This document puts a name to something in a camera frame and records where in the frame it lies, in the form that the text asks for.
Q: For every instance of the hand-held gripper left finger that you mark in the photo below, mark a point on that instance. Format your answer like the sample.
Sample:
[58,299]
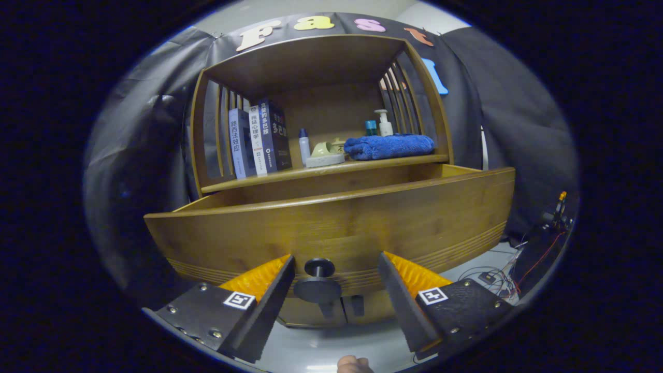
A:
[267,311]

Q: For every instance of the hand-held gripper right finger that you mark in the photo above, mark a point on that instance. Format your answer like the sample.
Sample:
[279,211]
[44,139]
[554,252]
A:
[403,305]

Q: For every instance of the teal bottle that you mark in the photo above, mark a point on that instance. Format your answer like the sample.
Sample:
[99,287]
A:
[371,128]

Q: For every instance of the wooden cabinet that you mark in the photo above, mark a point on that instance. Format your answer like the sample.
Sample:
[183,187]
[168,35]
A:
[331,103]

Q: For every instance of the dark blue book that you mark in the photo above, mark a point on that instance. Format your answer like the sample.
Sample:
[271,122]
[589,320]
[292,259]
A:
[274,137]

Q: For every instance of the pale green tape dispenser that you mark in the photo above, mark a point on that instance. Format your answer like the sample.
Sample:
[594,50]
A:
[323,153]

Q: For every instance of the small black adapter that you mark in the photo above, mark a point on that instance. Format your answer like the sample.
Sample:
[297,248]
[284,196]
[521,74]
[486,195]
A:
[487,277]

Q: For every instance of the wooden cabinet door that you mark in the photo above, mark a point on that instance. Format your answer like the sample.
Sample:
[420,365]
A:
[375,311]
[305,316]

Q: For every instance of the black case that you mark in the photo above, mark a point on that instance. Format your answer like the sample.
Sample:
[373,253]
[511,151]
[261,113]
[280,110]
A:
[538,259]

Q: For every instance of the light blue book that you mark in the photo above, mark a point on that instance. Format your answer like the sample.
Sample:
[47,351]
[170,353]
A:
[239,145]

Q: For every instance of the white pump bottle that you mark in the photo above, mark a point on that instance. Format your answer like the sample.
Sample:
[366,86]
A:
[385,127]

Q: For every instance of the orange tipped tool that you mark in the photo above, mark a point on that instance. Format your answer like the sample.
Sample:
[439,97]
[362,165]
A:
[559,204]

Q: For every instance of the wooden countertop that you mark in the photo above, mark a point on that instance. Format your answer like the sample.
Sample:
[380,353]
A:
[295,170]

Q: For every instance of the white spine book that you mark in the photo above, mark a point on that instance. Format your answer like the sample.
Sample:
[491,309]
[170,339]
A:
[257,142]

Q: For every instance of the folded blue towel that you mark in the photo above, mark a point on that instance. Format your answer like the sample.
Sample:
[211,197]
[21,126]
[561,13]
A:
[388,146]

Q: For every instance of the white bottle blue cap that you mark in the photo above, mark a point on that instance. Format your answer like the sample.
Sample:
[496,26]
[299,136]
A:
[304,147]

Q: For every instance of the beige lidded ceramic teacup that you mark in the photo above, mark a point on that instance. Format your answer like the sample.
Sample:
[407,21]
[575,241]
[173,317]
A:
[339,143]

